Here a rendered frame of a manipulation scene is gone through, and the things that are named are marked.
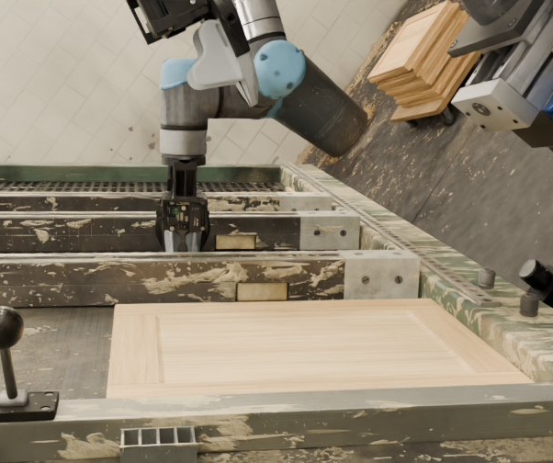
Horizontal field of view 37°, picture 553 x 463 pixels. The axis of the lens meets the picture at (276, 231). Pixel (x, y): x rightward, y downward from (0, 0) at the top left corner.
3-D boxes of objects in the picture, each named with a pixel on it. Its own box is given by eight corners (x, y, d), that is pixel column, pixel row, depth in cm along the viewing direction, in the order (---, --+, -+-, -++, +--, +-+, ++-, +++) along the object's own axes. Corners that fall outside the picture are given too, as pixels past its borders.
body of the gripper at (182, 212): (160, 236, 130) (160, 159, 128) (159, 225, 139) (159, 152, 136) (208, 235, 132) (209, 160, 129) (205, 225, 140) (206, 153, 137)
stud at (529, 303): (541, 319, 110) (543, 297, 110) (524, 319, 110) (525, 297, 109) (532, 313, 113) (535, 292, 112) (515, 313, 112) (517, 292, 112)
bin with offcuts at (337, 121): (385, 103, 557) (310, 42, 541) (344, 164, 551) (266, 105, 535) (357, 110, 607) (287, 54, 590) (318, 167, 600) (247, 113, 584)
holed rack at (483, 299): (501, 306, 115) (501, 302, 115) (480, 306, 115) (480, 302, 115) (290, 163, 275) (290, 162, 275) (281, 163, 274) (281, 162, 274)
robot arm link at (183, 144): (159, 126, 136) (208, 127, 137) (159, 154, 136) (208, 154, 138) (160, 130, 128) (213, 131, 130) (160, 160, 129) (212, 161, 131)
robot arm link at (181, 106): (220, 59, 128) (166, 58, 125) (219, 130, 131) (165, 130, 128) (205, 59, 136) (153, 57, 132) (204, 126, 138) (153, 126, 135)
